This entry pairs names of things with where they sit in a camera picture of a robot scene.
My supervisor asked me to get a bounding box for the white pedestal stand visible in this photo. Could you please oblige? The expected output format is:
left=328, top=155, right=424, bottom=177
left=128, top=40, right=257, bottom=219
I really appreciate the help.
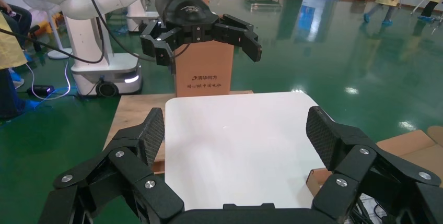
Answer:
left=20, top=0, right=73, bottom=60

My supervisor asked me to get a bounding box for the person in dark jeans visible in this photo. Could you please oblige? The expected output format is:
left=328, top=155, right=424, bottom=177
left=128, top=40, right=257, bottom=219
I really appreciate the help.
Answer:
left=0, top=0, right=32, bottom=49

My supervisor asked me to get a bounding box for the white tripod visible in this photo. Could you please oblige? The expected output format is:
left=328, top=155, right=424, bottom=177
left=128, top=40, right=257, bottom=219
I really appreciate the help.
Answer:
left=410, top=0, right=443, bottom=37

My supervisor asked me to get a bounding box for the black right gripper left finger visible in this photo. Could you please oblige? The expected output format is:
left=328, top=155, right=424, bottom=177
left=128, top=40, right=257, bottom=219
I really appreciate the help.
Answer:
left=38, top=107, right=185, bottom=224

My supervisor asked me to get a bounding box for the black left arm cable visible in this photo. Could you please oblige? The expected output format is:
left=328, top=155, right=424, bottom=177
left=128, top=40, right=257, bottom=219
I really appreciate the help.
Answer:
left=80, top=0, right=191, bottom=63
left=0, top=16, right=106, bottom=65

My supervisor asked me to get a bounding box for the white robot chassis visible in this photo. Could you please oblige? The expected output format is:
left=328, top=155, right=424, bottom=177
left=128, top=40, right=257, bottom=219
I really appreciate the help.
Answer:
left=64, top=15, right=143, bottom=98

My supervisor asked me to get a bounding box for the white wheeled robot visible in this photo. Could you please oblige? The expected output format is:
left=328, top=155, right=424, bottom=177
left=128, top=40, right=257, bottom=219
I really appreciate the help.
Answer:
left=126, top=0, right=160, bottom=33

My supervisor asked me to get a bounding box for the person in yellow coat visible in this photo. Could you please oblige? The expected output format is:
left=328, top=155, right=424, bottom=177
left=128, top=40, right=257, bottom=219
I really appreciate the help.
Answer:
left=0, top=11, right=40, bottom=120

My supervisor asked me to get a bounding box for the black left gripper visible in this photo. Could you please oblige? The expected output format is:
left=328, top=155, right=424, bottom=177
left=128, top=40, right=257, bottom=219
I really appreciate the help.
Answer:
left=140, top=0, right=263, bottom=74

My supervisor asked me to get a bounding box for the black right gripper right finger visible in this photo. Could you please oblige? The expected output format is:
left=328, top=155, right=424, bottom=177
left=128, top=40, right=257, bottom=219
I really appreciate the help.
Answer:
left=306, top=105, right=443, bottom=224

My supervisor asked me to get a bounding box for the white floor cable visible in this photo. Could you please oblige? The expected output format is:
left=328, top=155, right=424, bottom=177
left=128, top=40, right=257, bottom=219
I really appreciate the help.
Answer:
left=24, top=60, right=72, bottom=101

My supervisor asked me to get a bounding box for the white printed instruction sheet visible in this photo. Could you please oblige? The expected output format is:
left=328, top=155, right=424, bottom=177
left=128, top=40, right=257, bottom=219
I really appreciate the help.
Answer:
left=358, top=194, right=387, bottom=221

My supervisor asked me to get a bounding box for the wooden board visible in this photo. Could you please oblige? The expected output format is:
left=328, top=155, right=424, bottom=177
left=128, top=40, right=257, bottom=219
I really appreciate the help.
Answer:
left=103, top=90, right=254, bottom=175

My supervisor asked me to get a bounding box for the brown cardboard storage box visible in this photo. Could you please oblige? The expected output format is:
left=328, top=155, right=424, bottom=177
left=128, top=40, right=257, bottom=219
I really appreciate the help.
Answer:
left=306, top=125, right=443, bottom=199

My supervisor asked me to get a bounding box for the black power brick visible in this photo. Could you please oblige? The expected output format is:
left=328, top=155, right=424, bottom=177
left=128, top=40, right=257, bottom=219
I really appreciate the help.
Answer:
left=27, top=85, right=55, bottom=96

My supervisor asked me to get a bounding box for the tall printed cardboard carton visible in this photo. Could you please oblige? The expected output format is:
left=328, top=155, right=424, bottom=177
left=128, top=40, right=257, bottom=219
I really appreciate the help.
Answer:
left=174, top=0, right=235, bottom=98

